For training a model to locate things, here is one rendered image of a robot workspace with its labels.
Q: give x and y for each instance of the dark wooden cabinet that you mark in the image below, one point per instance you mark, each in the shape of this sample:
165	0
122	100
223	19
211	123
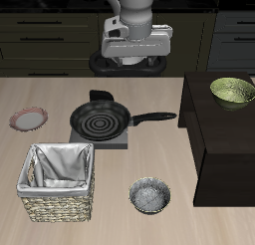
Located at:
225	149

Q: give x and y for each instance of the small pink fluted dish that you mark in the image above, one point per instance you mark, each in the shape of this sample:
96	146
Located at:
29	119

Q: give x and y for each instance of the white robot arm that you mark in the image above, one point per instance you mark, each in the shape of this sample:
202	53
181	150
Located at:
136	13

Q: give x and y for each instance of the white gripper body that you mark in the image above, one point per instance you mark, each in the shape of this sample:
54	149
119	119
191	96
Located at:
136	47

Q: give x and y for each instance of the wicker basket with white lining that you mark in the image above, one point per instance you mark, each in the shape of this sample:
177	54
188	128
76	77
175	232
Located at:
56	202

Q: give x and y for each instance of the green bowl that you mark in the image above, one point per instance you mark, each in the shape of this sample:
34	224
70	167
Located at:
232	91

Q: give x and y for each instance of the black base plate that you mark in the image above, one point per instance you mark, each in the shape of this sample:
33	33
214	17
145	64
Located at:
99	68

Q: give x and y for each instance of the black bowl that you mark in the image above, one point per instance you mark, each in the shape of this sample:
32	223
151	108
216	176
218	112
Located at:
149	196

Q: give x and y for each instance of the dark grey stove plate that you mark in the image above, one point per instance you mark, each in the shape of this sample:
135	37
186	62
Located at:
114	142

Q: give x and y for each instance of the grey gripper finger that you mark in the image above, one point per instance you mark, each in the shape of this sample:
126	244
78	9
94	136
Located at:
153	61
118	61

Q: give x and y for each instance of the black frying pan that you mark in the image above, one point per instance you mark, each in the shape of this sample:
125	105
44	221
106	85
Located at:
99	122

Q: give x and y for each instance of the dark kitchen cupboards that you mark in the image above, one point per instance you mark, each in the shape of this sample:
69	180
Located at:
50	53

